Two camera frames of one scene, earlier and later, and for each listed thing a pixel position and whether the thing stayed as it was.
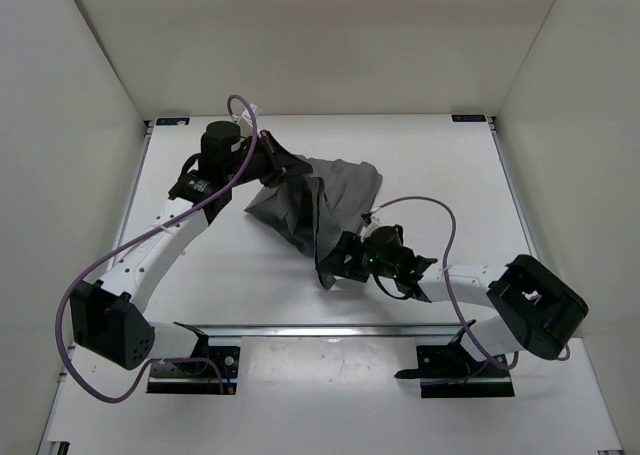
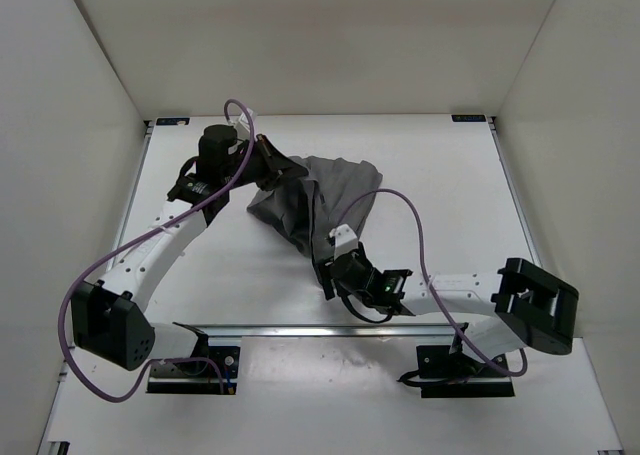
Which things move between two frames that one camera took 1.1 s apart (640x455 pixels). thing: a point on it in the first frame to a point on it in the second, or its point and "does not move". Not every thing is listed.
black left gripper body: [258, 164] does not move
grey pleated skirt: [312, 208] does not move
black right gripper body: [374, 266] to [366, 298]
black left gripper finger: [280, 178] does not move
